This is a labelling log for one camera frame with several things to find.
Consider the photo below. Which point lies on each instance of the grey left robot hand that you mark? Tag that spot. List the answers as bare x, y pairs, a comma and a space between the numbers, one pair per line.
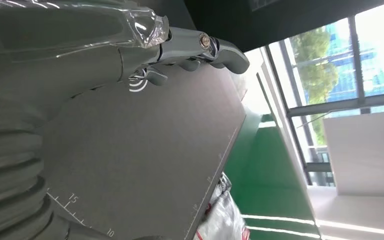
62, 43

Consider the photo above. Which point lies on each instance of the grey mailer bag package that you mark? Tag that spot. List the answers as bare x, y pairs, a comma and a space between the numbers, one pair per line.
222, 215

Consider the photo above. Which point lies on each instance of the green conveyor belt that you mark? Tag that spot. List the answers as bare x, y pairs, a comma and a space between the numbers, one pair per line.
265, 175

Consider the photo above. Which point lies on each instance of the black scale platform with ruler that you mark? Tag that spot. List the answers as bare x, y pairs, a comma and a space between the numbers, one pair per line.
139, 142

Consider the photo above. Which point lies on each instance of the large glass window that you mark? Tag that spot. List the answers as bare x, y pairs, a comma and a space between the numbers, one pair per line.
331, 59

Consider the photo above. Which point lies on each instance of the white partition board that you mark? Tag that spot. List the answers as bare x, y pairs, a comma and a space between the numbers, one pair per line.
367, 152

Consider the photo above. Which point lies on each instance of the aluminium conveyor frame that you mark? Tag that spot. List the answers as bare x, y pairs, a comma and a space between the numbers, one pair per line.
288, 132

